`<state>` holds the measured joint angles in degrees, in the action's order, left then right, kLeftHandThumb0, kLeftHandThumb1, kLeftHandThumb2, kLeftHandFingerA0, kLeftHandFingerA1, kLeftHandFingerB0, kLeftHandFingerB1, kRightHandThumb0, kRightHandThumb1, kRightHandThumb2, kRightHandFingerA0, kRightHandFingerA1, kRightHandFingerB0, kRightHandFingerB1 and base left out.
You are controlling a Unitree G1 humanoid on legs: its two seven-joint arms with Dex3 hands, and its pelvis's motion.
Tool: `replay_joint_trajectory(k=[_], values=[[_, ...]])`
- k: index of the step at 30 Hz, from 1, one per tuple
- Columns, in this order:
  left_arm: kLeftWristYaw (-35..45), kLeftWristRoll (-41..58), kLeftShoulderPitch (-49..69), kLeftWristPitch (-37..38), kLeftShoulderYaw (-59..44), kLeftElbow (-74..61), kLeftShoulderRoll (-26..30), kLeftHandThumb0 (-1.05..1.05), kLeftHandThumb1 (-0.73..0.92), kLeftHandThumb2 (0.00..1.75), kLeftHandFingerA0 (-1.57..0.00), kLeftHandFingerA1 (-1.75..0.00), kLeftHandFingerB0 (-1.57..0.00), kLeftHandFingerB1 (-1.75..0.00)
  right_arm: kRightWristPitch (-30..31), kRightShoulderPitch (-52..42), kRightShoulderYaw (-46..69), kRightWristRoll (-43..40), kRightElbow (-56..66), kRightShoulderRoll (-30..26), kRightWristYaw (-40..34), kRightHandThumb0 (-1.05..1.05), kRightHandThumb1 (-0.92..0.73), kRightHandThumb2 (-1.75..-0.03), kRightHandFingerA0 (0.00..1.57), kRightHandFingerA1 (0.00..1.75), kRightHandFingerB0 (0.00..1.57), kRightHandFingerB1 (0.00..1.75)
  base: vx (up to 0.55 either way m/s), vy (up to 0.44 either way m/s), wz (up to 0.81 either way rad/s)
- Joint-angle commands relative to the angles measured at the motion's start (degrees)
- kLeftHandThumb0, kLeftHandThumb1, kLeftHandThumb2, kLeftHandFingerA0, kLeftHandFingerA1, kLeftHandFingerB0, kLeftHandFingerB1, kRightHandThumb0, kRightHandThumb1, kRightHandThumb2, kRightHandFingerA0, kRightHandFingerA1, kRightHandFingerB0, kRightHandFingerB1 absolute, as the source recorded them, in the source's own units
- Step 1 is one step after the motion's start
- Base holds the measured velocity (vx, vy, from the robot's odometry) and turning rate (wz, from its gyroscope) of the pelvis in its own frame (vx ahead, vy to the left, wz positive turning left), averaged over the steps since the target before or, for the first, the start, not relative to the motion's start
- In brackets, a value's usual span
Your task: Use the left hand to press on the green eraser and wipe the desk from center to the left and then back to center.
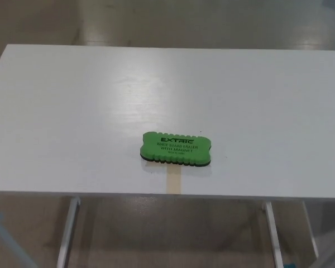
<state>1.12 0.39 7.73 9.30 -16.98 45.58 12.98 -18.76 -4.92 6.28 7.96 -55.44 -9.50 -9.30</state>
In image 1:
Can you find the green whiteboard eraser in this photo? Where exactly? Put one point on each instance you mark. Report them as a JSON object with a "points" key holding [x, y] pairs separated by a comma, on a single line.
{"points": [[176, 156]]}

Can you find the long beige tape strip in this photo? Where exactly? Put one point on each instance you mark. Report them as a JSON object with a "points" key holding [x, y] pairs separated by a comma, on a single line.
{"points": [[174, 180]]}

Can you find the thin white table leg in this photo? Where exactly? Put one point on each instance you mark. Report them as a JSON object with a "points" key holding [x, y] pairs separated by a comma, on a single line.
{"points": [[311, 234]]}

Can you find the teal object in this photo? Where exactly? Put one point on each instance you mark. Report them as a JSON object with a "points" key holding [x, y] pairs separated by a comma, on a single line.
{"points": [[293, 265]]}

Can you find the blue-grey metal frame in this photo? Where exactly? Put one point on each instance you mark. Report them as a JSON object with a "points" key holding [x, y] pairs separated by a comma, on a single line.
{"points": [[5, 240]]}

